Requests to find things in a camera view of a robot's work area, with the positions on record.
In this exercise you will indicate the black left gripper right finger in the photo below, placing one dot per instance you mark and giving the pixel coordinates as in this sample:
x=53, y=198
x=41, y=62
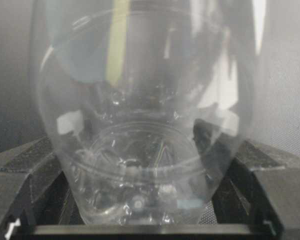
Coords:
x=261, y=188

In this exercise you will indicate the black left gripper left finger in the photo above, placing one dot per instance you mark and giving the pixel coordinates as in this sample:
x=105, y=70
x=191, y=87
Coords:
x=33, y=188

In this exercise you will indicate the clear plastic bottle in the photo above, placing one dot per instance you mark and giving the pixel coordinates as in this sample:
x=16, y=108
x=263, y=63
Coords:
x=145, y=102

